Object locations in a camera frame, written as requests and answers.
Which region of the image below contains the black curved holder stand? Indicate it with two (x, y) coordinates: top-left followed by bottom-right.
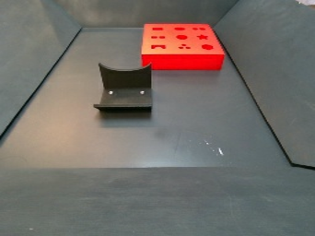
(93, 64), (152, 111)

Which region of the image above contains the red shape-sorter block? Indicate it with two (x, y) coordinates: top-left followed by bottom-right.
(141, 23), (225, 70)

